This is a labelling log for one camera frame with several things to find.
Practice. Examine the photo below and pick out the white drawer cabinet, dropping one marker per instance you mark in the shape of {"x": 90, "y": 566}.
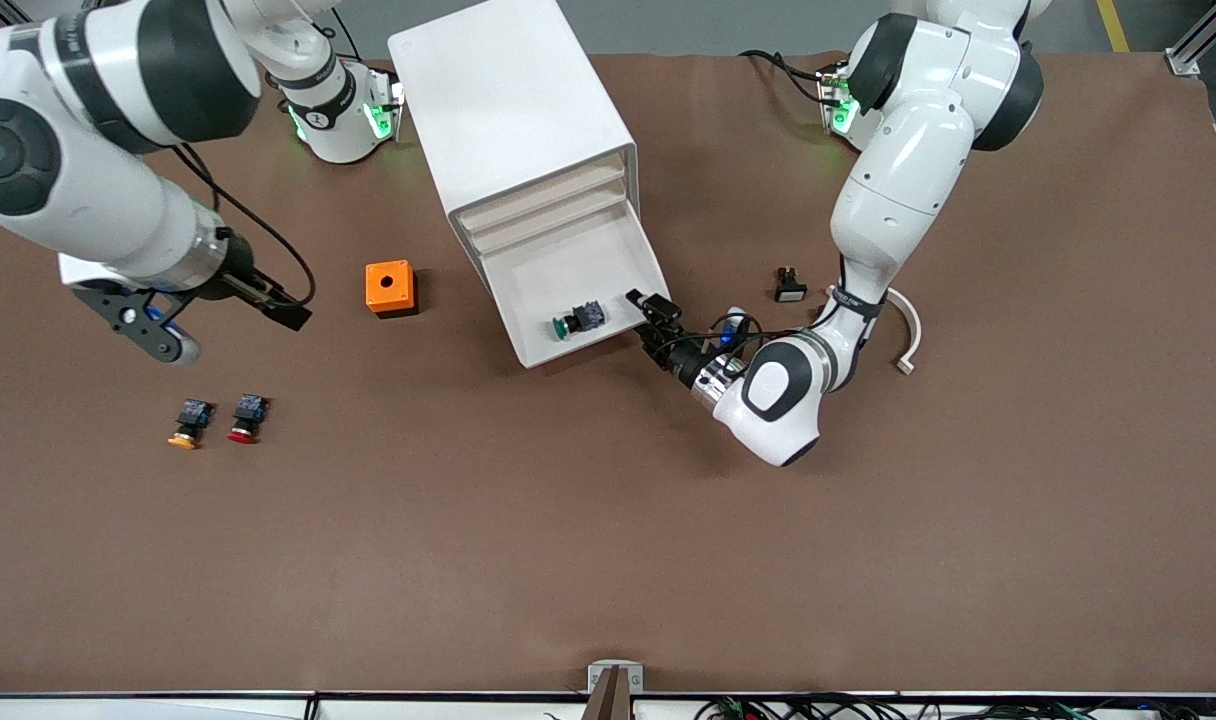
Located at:
{"x": 508, "y": 100}

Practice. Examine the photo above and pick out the aluminium frame profile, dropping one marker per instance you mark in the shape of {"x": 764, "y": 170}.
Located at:
{"x": 1193, "y": 50}

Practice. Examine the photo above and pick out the red push button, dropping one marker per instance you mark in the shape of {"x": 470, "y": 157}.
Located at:
{"x": 248, "y": 418}

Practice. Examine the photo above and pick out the orange button enclosure box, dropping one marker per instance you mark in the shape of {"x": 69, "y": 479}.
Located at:
{"x": 388, "y": 285}

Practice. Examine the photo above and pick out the grey metal table bracket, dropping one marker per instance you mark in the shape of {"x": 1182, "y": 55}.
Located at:
{"x": 616, "y": 675}

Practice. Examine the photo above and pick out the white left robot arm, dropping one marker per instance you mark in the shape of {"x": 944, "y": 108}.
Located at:
{"x": 898, "y": 190}

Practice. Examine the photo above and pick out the yellow push button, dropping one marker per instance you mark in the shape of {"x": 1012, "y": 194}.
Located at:
{"x": 190, "y": 424}

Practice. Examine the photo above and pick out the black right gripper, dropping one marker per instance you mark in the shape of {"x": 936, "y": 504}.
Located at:
{"x": 238, "y": 281}

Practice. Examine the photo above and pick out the black rectangular white-faced switch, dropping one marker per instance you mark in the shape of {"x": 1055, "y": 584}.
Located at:
{"x": 790, "y": 287}

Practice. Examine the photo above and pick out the white table edge strip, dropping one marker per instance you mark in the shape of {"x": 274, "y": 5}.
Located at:
{"x": 168, "y": 708}

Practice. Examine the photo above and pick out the green push button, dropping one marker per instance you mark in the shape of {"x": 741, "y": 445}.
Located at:
{"x": 580, "y": 318}

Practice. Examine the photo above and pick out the brown table mat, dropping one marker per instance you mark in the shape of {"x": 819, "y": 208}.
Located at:
{"x": 608, "y": 520}

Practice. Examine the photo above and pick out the brown vertical post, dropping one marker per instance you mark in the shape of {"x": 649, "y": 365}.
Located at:
{"x": 610, "y": 700}

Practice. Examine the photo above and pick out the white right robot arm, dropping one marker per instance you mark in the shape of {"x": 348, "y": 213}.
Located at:
{"x": 88, "y": 200}

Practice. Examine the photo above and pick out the white curved plastic bracket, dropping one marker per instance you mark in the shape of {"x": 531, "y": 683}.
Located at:
{"x": 913, "y": 335}

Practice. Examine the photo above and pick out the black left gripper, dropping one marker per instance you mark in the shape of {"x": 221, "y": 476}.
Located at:
{"x": 679, "y": 361}

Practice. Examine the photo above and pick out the beige cabinet drawer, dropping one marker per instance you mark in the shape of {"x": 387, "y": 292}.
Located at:
{"x": 538, "y": 197}
{"x": 568, "y": 270}
{"x": 543, "y": 222}

